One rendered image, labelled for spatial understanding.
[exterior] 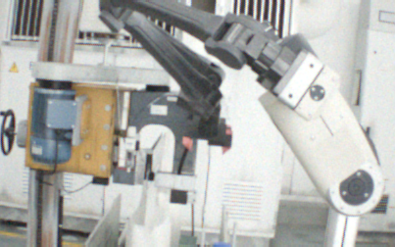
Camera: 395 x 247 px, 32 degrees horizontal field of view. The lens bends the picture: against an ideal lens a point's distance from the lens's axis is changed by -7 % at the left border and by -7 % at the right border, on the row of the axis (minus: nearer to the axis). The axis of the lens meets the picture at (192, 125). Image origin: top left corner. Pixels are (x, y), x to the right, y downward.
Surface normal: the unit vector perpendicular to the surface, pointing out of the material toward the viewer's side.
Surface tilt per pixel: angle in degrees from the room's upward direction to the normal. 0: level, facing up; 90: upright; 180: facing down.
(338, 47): 90
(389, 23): 90
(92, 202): 90
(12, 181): 90
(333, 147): 115
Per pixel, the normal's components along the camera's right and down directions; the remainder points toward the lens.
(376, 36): -0.04, 0.10
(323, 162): 0.29, 0.54
